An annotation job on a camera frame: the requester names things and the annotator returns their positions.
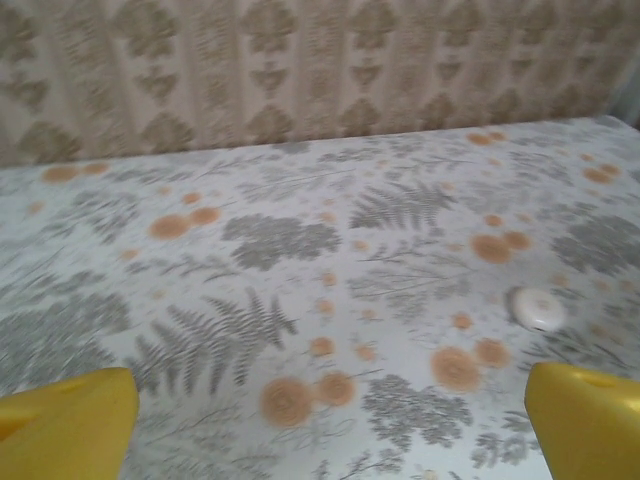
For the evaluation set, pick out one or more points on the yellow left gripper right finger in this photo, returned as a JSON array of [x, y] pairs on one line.
[[590, 430]]

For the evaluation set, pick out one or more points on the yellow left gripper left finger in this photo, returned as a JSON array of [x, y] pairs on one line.
[[60, 430]]

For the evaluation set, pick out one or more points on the white earbud charging case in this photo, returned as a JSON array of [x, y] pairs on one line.
[[537, 309]]

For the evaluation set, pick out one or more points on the floral patterned table cover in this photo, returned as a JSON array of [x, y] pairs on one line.
[[250, 300]]

